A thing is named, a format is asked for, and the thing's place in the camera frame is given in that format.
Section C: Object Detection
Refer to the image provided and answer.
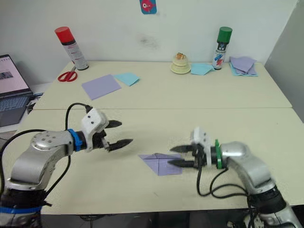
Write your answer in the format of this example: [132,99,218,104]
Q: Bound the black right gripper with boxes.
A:
[167,144,208,170]

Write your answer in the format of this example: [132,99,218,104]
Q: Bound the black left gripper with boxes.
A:
[91,120,134,152]

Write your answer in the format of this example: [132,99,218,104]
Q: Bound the purple paper sheet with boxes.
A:
[81,74,123,101]
[138,153,184,177]

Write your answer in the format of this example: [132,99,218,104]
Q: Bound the flat purple paper sheet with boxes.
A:
[81,74,123,101]

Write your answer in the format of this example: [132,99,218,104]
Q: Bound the small light blue paper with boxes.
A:
[113,72,141,87]

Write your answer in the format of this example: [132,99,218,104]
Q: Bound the folded light blue paper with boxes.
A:
[190,62,216,76]

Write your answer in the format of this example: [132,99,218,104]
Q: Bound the red capped spray can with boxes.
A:
[54,26,90,71]

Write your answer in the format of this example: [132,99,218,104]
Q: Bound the green capped spray can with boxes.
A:
[212,26,233,71]

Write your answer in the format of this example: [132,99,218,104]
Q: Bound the light blue paper stack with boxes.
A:
[229,61,259,77]

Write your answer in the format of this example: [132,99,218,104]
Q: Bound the grey laptop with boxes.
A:
[0,54,34,128]

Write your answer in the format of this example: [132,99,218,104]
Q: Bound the blue tape band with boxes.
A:
[0,206,43,215]

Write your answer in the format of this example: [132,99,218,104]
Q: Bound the grey partition panel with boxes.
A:
[263,0,304,130]

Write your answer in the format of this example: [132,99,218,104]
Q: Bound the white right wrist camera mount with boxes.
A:
[190,127,213,167]

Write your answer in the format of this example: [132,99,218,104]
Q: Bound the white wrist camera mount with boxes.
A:
[190,127,213,167]
[80,108,107,152]

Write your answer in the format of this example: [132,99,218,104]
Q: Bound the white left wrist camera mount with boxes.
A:
[80,108,107,152]

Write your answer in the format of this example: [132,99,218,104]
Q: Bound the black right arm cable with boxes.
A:
[196,166,250,199]

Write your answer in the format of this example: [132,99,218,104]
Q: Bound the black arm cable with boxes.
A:
[196,166,250,199]
[0,102,93,195]

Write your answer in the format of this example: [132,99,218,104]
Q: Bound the green right wrist ring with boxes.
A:
[214,139,224,170]

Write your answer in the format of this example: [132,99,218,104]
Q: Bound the blue left wrist ring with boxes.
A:
[67,129,83,152]

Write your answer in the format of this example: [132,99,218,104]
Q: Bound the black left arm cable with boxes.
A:
[0,102,93,195]

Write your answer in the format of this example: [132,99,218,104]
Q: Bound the red handled scissors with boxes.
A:
[57,66,79,83]

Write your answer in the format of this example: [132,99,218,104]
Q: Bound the black laptop power cable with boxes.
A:
[26,92,45,115]

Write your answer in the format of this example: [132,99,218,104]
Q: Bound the blue fish wall sticker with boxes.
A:
[139,0,158,15]

